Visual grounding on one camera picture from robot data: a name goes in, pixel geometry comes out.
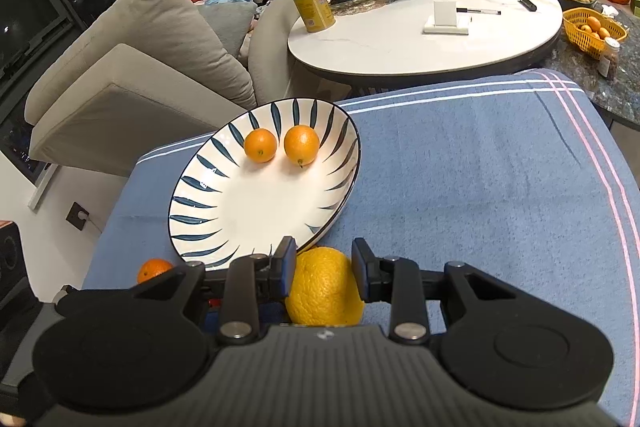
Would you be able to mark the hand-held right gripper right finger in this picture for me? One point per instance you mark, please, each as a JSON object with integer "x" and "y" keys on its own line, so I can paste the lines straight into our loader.
{"x": 361, "y": 273}

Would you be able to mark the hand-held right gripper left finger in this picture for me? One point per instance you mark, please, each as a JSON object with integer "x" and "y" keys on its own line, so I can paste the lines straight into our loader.
{"x": 287, "y": 268}

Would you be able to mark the large yellow citrus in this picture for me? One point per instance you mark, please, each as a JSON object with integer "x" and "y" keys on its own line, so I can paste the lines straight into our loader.
{"x": 325, "y": 289}

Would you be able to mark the white plate with blue stripes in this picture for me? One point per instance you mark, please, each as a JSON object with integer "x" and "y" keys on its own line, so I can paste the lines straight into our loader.
{"x": 250, "y": 207}

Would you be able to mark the orange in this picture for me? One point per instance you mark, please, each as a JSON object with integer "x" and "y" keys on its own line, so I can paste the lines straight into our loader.
{"x": 152, "y": 269}
{"x": 260, "y": 146}
{"x": 301, "y": 145}

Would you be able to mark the blue striped cloth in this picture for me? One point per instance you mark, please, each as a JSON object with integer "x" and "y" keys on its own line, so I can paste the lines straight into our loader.
{"x": 475, "y": 182}

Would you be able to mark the beige sofa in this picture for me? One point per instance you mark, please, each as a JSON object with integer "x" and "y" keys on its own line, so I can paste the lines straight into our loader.
{"x": 150, "y": 82}

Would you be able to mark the round white table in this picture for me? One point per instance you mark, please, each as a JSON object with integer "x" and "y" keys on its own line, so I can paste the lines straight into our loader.
{"x": 400, "y": 42}

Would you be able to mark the grey cushion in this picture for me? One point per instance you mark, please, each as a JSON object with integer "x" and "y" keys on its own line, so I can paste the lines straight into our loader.
{"x": 230, "y": 27}

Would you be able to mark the yellow can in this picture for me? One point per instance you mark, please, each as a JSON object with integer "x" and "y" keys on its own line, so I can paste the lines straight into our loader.
{"x": 314, "y": 9}

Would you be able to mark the white card stand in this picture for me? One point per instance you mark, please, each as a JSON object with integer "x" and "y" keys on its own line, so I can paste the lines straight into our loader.
{"x": 445, "y": 14}

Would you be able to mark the dark speaker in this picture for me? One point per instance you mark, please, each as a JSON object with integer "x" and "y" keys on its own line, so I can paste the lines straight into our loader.
{"x": 12, "y": 257}

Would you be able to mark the black marker pen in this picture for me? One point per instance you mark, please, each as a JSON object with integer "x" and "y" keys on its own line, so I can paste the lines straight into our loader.
{"x": 480, "y": 11}

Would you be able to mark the dark marble table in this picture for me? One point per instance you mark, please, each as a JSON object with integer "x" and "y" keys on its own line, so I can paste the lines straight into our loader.
{"x": 600, "y": 107}

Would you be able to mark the yellow basket with oranges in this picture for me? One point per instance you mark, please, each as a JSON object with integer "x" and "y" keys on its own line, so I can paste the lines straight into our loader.
{"x": 580, "y": 39}

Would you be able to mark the jar with dark contents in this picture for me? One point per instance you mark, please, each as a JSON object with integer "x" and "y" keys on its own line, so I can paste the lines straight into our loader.
{"x": 608, "y": 62}

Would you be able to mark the white tissue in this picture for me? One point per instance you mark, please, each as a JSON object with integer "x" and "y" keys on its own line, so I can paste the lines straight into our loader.
{"x": 610, "y": 10}

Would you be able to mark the dark wall socket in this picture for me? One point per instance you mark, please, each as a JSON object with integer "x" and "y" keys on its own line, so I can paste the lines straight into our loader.
{"x": 77, "y": 217}

